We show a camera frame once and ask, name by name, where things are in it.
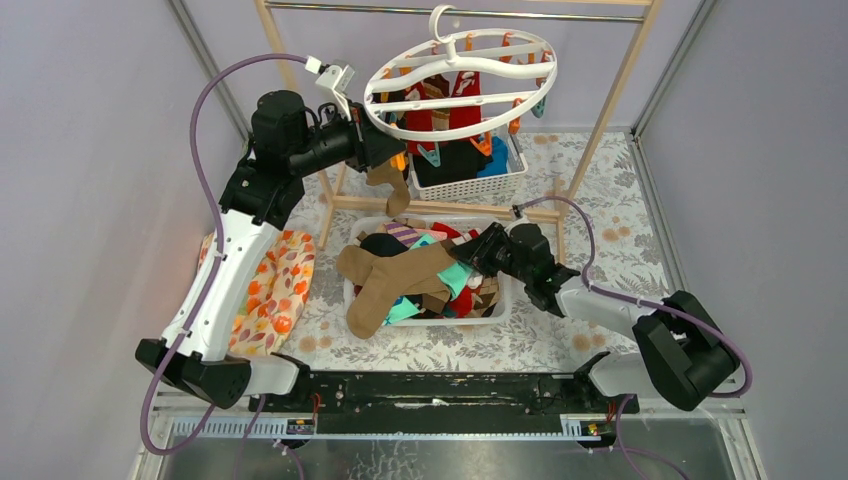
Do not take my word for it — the rim orange clip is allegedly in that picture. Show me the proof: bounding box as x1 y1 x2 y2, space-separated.
389 151 407 173

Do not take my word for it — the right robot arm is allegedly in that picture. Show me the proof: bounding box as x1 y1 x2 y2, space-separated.
449 223 742 411

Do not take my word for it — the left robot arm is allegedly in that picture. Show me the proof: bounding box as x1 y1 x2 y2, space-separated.
135 90 406 409

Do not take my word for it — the inner teal clip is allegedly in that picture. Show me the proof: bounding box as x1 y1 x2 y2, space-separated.
417 143 441 168

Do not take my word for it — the teal clip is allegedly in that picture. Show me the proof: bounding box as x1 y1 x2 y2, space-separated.
531 96 547 119
417 143 441 168

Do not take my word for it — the white round clip hanger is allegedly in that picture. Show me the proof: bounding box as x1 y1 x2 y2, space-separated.
364 4 558 143

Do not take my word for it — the lower orange clip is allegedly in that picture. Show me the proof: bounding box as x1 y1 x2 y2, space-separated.
507 98 523 135

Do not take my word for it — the right teal clip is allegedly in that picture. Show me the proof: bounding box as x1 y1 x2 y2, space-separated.
531 96 547 119

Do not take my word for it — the upper orange clip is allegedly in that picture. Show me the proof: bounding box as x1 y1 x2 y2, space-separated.
499 31 514 63

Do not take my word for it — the mint green sock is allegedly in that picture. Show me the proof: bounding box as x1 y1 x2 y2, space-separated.
381 234 456 325

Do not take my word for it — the argyle beige green sock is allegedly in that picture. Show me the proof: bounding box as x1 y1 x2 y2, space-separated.
469 277 501 318

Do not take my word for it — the red sock in basket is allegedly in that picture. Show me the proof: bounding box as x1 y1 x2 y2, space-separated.
437 261 497 318

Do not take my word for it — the white front laundry basket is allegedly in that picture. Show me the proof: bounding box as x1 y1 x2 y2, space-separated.
336 233 512 339

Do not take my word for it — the purple striped sock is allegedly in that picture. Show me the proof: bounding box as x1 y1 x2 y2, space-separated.
383 222 428 248

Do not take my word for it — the blue cloth in basket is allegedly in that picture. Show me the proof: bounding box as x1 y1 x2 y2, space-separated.
477 136 509 178

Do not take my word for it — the red hanging sock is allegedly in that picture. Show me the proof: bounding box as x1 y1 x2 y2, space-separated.
402 71 482 131

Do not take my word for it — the white perforated back basket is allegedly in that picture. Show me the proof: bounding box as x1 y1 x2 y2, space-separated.
410 126 529 200

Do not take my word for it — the metal hanging rod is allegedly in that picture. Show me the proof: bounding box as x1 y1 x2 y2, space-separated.
264 1 646 24

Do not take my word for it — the orange floral cloth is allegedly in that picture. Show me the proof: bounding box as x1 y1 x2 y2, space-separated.
229 230 316 356

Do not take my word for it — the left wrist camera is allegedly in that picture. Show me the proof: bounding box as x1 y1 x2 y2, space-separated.
304 56 355 101

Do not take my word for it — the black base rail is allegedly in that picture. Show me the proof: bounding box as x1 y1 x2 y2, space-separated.
249 371 639 435

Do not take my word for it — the wooden rack frame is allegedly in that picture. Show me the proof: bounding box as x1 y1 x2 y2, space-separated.
254 1 663 249

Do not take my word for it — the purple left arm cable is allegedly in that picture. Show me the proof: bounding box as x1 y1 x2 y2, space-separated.
139 52 313 458

